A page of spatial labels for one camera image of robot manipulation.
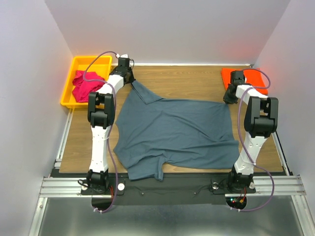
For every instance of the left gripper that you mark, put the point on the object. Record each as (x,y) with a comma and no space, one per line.
(130,77)

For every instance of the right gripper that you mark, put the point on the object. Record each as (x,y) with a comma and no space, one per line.
(229,97)

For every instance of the grey-blue t-shirt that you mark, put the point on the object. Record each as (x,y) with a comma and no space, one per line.
(185,133)

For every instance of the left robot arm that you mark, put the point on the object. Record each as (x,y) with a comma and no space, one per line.
(101,116)

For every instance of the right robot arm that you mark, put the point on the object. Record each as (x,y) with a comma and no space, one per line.
(257,120)

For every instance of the folded orange t-shirt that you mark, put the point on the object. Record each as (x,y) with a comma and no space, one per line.
(253,77)

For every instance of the yellow plastic bin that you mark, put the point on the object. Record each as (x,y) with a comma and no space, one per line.
(84,63)

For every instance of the magenta t-shirt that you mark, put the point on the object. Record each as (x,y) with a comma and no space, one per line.
(82,87)

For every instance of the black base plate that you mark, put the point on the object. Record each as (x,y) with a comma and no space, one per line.
(174,189)

